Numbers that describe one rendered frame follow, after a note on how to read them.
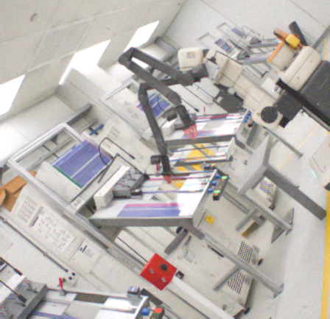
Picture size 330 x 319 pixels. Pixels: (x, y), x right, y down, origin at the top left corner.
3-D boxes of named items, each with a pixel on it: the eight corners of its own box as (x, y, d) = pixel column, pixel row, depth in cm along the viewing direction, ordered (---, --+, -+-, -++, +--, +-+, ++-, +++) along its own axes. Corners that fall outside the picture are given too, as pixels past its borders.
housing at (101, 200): (134, 183, 362) (130, 166, 358) (107, 214, 320) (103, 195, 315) (124, 183, 365) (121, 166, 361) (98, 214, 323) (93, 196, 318)
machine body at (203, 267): (266, 253, 351) (203, 205, 353) (251, 312, 290) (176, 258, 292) (217, 298, 383) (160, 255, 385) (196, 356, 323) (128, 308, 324)
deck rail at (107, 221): (194, 225, 280) (192, 216, 278) (193, 226, 279) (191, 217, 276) (92, 225, 306) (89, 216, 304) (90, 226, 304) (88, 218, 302)
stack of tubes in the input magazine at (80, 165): (113, 158, 358) (85, 138, 359) (82, 188, 314) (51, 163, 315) (105, 169, 364) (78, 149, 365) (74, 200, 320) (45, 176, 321)
